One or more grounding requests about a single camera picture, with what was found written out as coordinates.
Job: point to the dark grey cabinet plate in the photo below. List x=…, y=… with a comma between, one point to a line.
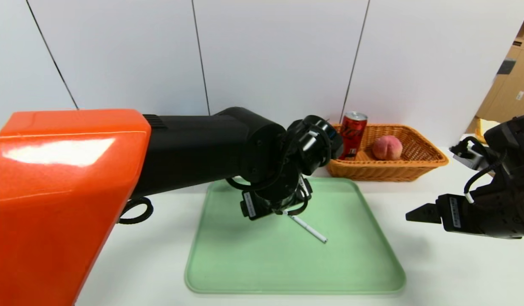
x=506, y=67

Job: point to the light green plastic tray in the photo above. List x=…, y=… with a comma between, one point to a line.
x=287, y=263

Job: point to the light wooden cabinet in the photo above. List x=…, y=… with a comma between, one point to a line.
x=514, y=85

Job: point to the white pen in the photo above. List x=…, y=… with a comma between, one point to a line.
x=308, y=227

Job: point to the orange wicker basket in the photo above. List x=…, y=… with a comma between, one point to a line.
x=389, y=170

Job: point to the red cola can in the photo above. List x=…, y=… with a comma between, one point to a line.
x=353, y=136

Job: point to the peach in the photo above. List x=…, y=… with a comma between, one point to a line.
x=387, y=148

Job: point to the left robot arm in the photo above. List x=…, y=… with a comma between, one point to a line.
x=117, y=170

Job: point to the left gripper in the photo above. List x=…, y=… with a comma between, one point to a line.
x=250, y=205

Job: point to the small yellow basket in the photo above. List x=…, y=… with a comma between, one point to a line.
x=480, y=137

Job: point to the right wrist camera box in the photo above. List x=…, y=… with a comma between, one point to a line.
x=468, y=156

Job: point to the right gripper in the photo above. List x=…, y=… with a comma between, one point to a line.
x=453, y=211

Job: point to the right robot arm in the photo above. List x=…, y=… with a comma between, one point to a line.
x=516, y=148

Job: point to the pale bread slice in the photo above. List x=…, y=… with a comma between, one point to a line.
x=487, y=125

